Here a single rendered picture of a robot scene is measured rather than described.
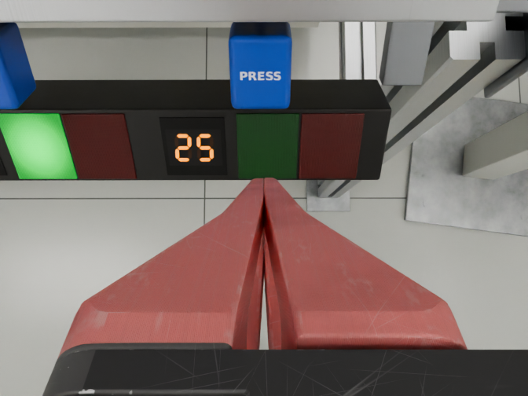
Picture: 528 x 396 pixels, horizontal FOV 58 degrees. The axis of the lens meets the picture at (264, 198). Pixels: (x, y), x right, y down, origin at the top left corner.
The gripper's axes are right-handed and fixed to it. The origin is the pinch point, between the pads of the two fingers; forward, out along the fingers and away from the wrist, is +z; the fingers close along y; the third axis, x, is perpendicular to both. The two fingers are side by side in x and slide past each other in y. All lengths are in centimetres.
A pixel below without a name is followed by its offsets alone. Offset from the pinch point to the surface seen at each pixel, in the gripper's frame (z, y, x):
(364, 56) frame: 48, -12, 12
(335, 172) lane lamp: 10.2, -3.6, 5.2
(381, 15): 6.9, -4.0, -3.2
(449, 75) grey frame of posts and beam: 16.7, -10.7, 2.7
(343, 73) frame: 47, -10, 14
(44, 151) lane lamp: 10.2, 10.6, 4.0
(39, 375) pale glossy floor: 41, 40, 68
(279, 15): 6.9, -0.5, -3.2
